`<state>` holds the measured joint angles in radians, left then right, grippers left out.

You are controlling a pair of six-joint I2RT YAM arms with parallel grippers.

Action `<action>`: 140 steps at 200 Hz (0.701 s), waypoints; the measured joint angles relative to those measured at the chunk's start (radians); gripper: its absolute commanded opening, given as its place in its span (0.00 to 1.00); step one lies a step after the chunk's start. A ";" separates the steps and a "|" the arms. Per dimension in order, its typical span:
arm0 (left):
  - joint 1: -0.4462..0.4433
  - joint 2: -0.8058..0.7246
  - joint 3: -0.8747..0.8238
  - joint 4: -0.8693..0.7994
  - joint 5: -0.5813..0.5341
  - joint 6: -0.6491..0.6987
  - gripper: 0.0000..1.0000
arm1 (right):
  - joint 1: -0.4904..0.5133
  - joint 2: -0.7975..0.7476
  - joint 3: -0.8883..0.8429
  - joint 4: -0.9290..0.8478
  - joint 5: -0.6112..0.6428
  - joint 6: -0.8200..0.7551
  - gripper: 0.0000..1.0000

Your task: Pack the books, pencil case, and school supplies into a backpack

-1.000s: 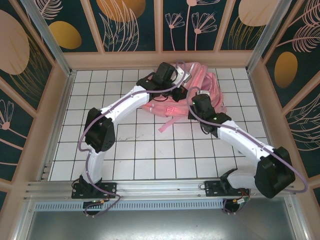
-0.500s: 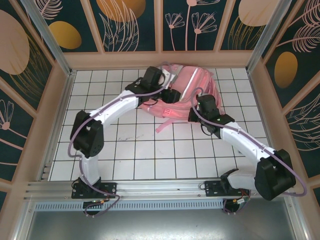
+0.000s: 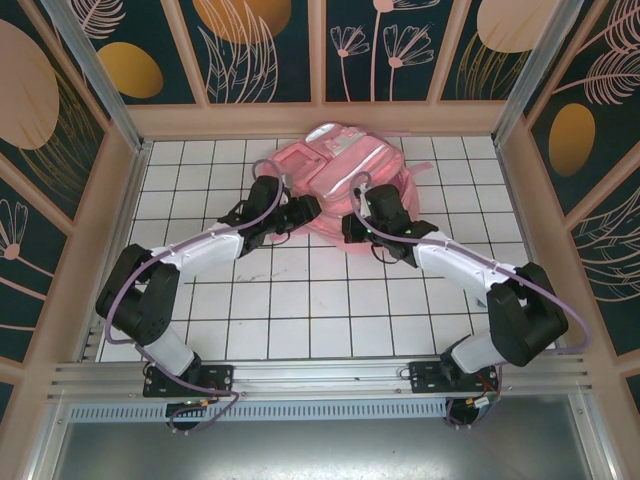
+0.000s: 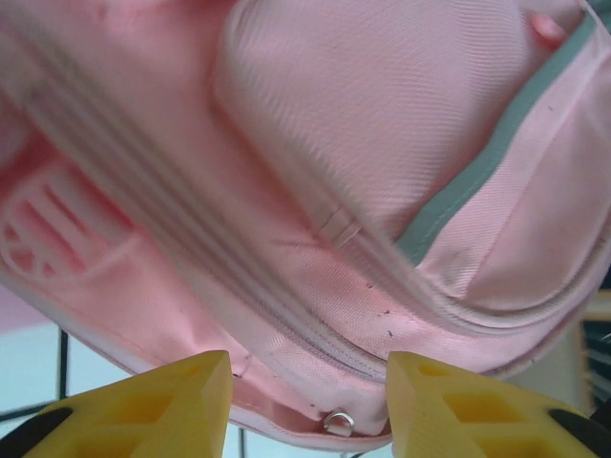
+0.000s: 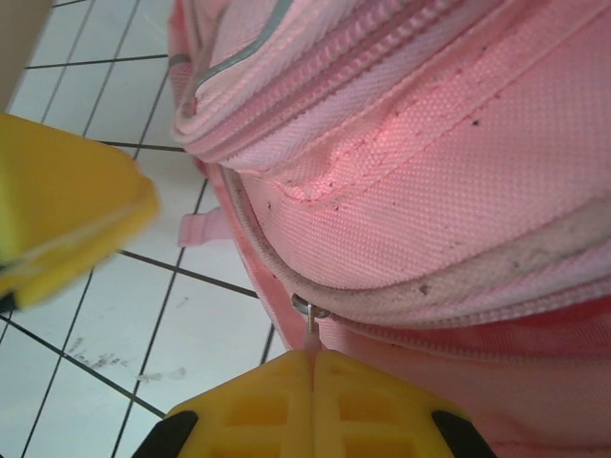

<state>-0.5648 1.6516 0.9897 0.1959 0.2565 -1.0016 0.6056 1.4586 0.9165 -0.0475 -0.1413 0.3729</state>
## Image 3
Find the pink school backpack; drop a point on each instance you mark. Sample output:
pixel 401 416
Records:
pixel 350 160

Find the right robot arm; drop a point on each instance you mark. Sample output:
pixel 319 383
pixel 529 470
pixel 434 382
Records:
pixel 525 320

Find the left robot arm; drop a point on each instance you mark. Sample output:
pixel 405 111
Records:
pixel 145 300

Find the grey metal front panel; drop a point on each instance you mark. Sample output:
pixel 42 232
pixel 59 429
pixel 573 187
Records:
pixel 320 450

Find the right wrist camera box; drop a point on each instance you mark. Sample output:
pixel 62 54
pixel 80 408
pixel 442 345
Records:
pixel 364 205

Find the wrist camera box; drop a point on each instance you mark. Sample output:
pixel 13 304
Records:
pixel 364 205
pixel 288 181

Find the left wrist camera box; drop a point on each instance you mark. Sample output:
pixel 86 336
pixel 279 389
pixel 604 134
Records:
pixel 288 181

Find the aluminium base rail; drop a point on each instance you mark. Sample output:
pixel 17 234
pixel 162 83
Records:
pixel 320 372

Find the aluminium frame post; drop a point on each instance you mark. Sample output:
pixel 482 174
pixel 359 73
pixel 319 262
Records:
pixel 95 70
pixel 537 70

